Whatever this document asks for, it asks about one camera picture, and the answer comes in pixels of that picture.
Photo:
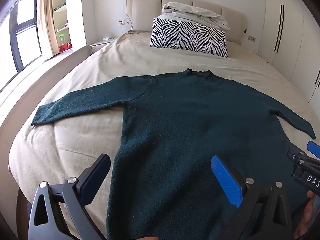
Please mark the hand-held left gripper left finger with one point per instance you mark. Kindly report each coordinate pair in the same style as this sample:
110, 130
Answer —
96, 172

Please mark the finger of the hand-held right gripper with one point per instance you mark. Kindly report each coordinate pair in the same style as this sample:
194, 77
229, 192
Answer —
313, 148
296, 155

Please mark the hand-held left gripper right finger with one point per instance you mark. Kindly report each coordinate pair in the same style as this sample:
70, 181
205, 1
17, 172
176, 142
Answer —
226, 180

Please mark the dark green knit sweater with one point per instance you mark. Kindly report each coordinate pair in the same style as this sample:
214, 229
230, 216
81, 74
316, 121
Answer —
175, 130

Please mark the person's right hand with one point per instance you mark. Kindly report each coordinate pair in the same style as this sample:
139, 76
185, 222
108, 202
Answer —
308, 215

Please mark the beige bed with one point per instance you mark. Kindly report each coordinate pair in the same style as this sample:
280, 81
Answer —
87, 80

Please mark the white wardrobe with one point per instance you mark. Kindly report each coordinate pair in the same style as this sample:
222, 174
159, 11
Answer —
292, 42

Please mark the white nightstand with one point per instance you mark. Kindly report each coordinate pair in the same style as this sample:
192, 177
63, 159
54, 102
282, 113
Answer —
98, 46

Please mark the red box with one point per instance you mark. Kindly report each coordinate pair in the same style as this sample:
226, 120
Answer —
64, 48

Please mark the green lamp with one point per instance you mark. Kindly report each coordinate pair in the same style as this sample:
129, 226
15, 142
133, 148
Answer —
61, 37

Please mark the zebra print pillow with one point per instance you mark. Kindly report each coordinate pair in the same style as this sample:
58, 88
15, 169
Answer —
187, 37

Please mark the black framed window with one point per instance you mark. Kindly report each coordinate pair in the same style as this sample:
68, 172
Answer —
25, 30

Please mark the beige curtain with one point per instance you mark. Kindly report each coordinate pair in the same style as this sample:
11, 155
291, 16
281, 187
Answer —
46, 17

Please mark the white folded duvet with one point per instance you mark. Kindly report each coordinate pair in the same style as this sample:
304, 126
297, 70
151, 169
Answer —
200, 13

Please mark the beige padded headboard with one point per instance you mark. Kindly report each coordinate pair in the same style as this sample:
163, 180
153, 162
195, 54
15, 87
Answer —
145, 10

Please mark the white wall socket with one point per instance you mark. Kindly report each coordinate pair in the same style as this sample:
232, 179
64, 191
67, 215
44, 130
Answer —
123, 21
252, 38

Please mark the white wall shelf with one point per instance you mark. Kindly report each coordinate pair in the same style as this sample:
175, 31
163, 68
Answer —
60, 12

